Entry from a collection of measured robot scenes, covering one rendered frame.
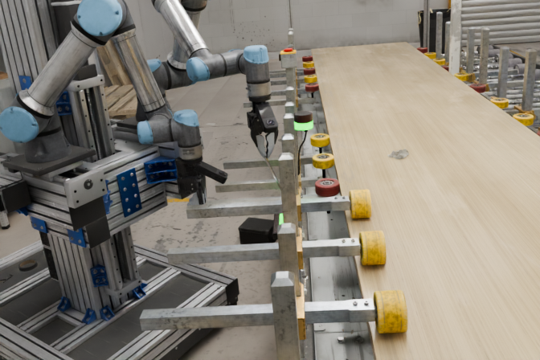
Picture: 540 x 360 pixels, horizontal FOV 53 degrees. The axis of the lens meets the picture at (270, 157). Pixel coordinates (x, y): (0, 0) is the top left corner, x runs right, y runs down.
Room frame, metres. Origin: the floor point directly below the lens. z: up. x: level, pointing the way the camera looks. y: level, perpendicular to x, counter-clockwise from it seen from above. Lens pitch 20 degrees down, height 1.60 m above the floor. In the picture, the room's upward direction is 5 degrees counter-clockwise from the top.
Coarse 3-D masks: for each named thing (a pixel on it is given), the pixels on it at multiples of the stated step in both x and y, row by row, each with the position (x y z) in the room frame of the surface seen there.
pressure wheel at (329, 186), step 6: (318, 180) 1.67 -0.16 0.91; (324, 180) 1.67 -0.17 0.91; (330, 180) 1.66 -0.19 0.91; (336, 180) 1.65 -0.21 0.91; (318, 186) 1.62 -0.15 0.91; (324, 186) 1.61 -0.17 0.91; (330, 186) 1.61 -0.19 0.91; (336, 186) 1.61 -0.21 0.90; (318, 192) 1.62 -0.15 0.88; (324, 192) 1.61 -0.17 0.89; (330, 192) 1.60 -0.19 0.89; (336, 192) 1.61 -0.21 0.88
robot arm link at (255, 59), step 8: (248, 48) 1.67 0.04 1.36; (256, 48) 1.66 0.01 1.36; (264, 48) 1.67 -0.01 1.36; (248, 56) 1.66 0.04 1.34; (256, 56) 1.65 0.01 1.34; (264, 56) 1.66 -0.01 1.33; (240, 64) 1.70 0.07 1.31; (248, 64) 1.66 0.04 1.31; (256, 64) 1.65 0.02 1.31; (264, 64) 1.66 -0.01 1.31; (248, 72) 1.66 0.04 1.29; (256, 72) 1.65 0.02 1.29; (264, 72) 1.66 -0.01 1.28; (248, 80) 1.67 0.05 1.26; (256, 80) 1.65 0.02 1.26; (264, 80) 1.66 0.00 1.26
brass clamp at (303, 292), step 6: (300, 282) 0.98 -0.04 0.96; (300, 288) 0.95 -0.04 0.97; (300, 294) 0.93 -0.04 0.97; (306, 294) 0.96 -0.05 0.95; (300, 300) 0.91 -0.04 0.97; (300, 306) 0.89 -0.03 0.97; (300, 312) 0.87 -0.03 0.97; (300, 318) 0.85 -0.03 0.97; (300, 324) 0.85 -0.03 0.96; (300, 330) 0.85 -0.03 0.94; (300, 336) 0.85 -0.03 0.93
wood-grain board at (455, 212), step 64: (320, 64) 3.79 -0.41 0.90; (384, 64) 3.59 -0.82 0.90; (384, 128) 2.20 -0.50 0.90; (448, 128) 2.12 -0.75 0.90; (512, 128) 2.05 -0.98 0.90; (384, 192) 1.54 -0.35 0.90; (448, 192) 1.50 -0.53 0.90; (512, 192) 1.46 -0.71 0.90; (448, 256) 1.13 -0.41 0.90; (512, 256) 1.11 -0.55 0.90; (448, 320) 0.90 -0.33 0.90; (512, 320) 0.88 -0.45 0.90
